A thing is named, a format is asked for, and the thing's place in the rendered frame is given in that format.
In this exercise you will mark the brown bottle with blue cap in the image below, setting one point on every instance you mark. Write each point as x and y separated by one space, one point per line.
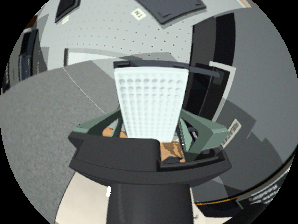
32 22

